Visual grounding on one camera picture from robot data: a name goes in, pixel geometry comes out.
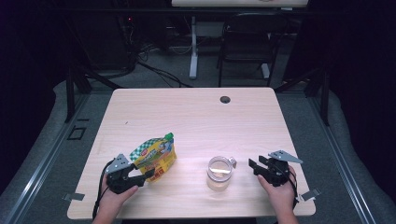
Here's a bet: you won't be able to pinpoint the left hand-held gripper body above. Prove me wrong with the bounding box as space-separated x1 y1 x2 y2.
105 152 147 195

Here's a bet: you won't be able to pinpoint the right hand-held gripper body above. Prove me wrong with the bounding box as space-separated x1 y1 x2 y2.
263 149 304 189

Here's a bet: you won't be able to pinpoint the yellow spout pouch green cap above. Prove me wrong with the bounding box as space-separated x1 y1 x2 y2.
128 132 178 184

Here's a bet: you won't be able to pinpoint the clear glass jar hinged lid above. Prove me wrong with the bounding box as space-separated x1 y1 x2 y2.
205 155 238 192

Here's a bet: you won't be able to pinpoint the person's left hand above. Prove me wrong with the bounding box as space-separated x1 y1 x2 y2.
98 174 140 218

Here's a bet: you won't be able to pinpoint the person's right hand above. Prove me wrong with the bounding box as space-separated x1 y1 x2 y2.
256 165 297 213

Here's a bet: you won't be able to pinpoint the grey tape piece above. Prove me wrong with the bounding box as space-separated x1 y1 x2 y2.
62 192 86 202
298 188 321 203

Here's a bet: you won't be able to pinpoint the black metal stand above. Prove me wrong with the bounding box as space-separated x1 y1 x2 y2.
64 65 123 124
274 65 332 127

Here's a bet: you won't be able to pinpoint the black folding chair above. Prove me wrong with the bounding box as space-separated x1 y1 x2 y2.
216 12 291 89

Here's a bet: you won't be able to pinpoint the white desk with white legs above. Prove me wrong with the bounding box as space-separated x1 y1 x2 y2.
171 0 309 80

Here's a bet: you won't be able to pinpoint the right hand-held gripper black cable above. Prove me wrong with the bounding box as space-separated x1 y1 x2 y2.
287 173 301 210

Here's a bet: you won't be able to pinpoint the aluminium floor rail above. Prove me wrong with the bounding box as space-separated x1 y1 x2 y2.
5 92 92 224
306 92 378 224

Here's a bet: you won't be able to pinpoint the black floor cables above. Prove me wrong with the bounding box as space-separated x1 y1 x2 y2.
135 43 193 89

